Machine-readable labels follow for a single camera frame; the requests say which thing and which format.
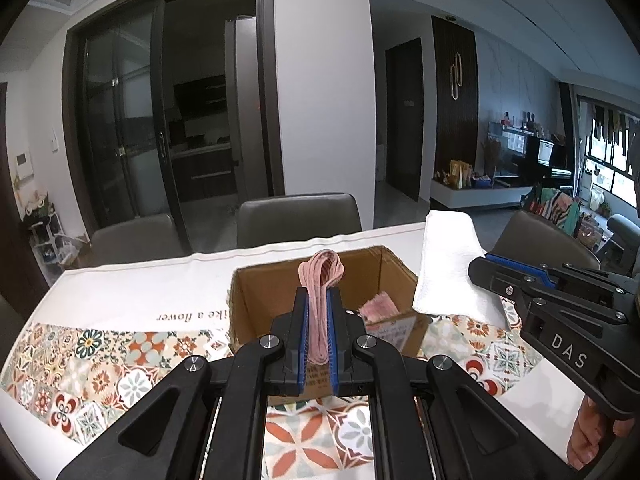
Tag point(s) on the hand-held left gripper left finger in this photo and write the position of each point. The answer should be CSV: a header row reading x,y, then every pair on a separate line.
x,y
300,340

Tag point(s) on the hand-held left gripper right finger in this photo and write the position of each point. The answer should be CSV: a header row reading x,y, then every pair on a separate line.
x,y
334,340

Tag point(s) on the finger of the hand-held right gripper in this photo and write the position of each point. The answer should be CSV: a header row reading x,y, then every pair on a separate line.
x,y
520,266
495,280

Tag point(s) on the dusty pink fluffy cloth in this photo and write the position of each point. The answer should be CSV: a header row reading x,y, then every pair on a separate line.
x,y
320,305

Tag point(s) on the white cloth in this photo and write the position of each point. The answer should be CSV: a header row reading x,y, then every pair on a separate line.
x,y
450,270

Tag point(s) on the brown cardboard box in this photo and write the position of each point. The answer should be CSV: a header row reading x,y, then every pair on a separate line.
x,y
260,305

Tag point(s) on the light pink fluffy cloth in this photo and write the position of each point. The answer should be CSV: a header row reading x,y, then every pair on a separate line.
x,y
377,306

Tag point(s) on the person's right hand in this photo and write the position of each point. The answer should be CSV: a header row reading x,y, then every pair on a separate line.
x,y
590,435

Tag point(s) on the grey dining chair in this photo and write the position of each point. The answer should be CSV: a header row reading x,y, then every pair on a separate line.
x,y
300,220
135,242
540,240

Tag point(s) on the colourful hanging clothes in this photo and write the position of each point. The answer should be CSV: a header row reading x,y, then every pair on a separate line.
x,y
555,207

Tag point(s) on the white low cabinet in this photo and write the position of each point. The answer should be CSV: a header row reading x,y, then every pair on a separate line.
x,y
480,195

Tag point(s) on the black piano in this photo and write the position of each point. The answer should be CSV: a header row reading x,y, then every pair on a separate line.
x,y
547,162

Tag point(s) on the patterned white tablecloth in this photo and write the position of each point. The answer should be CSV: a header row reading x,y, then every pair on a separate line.
x,y
125,300

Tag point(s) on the dark wooden door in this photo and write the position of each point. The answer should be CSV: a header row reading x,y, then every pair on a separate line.
x,y
405,120

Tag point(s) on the white storage shelf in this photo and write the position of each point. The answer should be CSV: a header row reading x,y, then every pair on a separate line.
x,y
45,235

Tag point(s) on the dark glass sliding door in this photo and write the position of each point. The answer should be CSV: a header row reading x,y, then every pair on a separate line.
x,y
125,125

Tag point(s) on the white wall switch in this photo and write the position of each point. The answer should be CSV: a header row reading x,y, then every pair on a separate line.
x,y
54,140

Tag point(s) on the white wall panel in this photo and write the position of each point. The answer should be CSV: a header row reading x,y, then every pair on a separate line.
x,y
23,165

